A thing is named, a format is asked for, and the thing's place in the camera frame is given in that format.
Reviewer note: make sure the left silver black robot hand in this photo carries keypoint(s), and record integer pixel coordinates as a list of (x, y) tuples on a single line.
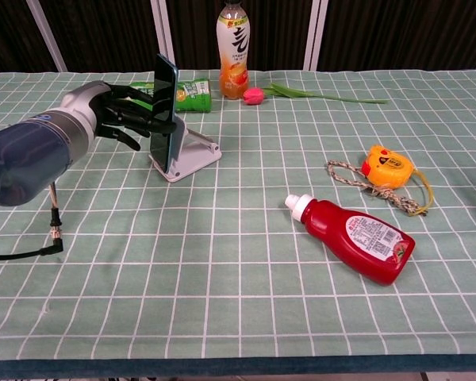
[(83, 107)]

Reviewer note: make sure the black smartphone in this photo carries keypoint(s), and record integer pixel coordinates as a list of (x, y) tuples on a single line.
[(166, 87)]

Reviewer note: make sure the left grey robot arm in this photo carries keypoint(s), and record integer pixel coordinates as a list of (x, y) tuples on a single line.
[(24, 155)]

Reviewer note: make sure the white phone stand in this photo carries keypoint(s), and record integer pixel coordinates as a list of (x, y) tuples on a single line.
[(194, 155)]

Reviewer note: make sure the green tea bottle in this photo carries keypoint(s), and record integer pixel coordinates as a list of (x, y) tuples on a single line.
[(192, 97)]

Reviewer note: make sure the orange juice bottle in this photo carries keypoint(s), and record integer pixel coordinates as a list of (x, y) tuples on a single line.
[(234, 59)]

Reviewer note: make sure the pink artificial tulip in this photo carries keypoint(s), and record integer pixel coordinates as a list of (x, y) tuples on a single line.
[(254, 96)]

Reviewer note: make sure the green checkered tablecloth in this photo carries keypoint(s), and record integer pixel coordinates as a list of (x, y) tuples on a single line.
[(222, 246)]

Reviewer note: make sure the red ketchup bottle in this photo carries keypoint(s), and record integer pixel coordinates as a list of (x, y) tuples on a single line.
[(341, 230)]

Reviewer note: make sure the orange tape measure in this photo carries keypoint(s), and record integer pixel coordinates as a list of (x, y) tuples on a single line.
[(386, 166)]

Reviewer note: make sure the white metal frame post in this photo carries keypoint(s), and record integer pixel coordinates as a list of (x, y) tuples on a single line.
[(47, 37), (315, 35), (162, 31)]

